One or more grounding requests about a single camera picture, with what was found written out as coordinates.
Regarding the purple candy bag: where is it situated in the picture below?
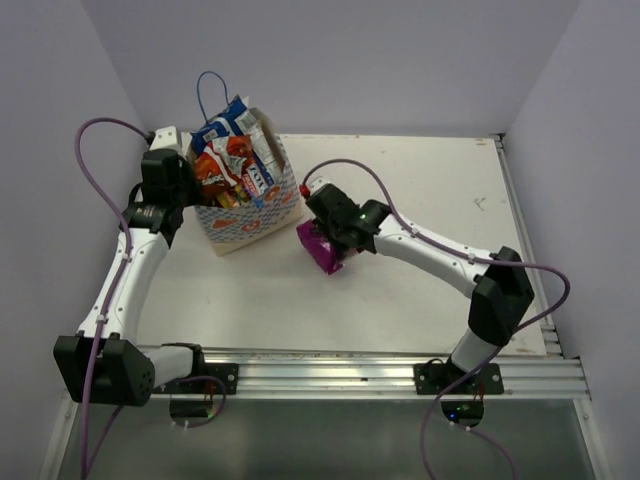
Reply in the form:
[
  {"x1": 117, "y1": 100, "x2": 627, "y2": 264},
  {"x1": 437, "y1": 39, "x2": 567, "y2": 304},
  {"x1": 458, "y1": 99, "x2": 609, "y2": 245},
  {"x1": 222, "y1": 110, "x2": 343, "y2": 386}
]
[{"x1": 296, "y1": 220, "x2": 359, "y2": 275}]

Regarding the tan kraft snack bag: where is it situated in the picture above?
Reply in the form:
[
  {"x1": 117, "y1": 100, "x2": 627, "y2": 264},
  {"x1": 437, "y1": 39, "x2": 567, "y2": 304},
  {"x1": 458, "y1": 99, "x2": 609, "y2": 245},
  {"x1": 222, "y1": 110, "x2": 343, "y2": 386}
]
[{"x1": 187, "y1": 107, "x2": 289, "y2": 176}]

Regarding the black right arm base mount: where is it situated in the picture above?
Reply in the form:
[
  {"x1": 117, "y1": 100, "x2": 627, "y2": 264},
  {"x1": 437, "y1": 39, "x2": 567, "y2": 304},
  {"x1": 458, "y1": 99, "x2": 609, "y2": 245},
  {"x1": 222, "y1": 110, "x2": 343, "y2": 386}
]
[{"x1": 413, "y1": 349, "x2": 503, "y2": 396}]

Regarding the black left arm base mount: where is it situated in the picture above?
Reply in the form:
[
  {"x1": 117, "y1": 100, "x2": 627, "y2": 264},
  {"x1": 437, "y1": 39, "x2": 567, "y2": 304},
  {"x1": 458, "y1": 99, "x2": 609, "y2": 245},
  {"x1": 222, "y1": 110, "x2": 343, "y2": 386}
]
[{"x1": 145, "y1": 343, "x2": 240, "y2": 395}]

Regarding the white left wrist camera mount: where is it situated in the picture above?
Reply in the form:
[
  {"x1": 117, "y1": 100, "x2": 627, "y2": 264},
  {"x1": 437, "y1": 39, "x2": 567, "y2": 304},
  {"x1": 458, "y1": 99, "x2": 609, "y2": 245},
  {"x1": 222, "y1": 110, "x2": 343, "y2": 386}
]
[{"x1": 149, "y1": 126, "x2": 182, "y2": 153}]

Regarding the blue checkered paper bag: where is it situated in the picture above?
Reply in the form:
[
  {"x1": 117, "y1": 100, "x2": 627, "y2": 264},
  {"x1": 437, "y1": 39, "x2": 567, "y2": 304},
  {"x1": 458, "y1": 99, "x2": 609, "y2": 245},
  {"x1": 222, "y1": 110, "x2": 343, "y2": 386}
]
[{"x1": 187, "y1": 84, "x2": 302, "y2": 256}]

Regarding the aluminium front rail frame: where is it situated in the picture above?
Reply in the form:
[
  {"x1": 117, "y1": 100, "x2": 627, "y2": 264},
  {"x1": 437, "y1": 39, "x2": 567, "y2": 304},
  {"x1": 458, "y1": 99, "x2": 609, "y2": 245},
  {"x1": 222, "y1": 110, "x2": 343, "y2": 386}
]
[{"x1": 37, "y1": 349, "x2": 614, "y2": 480}]

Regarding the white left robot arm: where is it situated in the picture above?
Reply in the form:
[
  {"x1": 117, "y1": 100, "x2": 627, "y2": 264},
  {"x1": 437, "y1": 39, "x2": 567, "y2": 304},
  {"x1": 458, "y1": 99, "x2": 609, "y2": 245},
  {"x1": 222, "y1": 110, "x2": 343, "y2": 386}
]
[{"x1": 53, "y1": 148, "x2": 208, "y2": 406}]

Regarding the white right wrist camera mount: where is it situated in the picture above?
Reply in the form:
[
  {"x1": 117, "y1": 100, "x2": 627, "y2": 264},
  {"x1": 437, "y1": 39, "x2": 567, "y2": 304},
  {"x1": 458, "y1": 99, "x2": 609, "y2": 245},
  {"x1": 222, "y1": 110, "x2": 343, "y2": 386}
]
[{"x1": 299, "y1": 176, "x2": 331, "y2": 199}]

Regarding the colourful Fox's candy bag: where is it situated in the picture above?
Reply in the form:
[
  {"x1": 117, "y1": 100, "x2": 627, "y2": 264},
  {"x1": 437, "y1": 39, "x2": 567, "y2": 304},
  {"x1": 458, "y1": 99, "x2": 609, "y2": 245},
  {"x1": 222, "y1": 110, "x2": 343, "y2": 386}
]
[{"x1": 214, "y1": 157, "x2": 275, "y2": 209}]

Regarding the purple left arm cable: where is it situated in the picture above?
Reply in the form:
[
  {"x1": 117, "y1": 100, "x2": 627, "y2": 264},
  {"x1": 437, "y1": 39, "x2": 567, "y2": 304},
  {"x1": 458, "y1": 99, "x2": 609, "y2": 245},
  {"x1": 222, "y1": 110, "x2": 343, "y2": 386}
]
[{"x1": 74, "y1": 117, "x2": 227, "y2": 479}]

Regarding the blue Doritos bag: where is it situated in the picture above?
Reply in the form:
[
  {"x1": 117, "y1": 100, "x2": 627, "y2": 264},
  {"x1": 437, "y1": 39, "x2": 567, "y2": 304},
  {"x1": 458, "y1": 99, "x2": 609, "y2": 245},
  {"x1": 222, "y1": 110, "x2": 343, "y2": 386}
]
[{"x1": 191, "y1": 96, "x2": 257, "y2": 156}]

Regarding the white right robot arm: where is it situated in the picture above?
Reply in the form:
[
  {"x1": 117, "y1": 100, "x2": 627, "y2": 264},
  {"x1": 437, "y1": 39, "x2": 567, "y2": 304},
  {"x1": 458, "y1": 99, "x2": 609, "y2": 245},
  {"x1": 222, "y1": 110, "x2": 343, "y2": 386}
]
[{"x1": 297, "y1": 180, "x2": 535, "y2": 393}]

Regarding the red Doritos bag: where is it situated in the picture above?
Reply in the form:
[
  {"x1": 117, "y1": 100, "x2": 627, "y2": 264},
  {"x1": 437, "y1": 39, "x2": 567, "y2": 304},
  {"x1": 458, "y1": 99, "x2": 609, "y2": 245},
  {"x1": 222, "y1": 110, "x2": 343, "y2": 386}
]
[{"x1": 195, "y1": 135, "x2": 253, "y2": 202}]

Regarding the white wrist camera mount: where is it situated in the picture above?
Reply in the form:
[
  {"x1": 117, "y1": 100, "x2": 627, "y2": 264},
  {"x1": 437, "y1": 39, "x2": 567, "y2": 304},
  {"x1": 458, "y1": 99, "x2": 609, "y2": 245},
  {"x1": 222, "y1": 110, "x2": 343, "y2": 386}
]
[
  {"x1": 149, "y1": 126, "x2": 182, "y2": 153},
  {"x1": 299, "y1": 176, "x2": 331, "y2": 199}
]

